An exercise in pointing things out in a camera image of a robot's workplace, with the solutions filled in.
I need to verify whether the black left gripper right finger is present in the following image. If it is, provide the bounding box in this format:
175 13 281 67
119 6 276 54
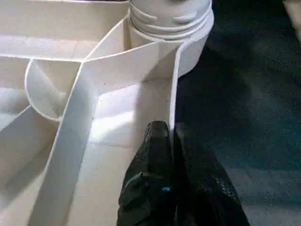
173 122 250 226

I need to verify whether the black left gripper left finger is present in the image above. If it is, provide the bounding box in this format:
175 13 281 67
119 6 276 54
117 120 177 226

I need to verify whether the white plastic table top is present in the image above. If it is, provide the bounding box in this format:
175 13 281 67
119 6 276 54
0 0 214 226

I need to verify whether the white plastic table leg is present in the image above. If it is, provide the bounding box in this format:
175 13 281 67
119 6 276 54
128 0 212 40

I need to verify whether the black work mat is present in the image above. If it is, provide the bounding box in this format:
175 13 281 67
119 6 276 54
174 0 301 226

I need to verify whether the white flat board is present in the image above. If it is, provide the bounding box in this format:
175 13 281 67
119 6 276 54
282 0 301 45

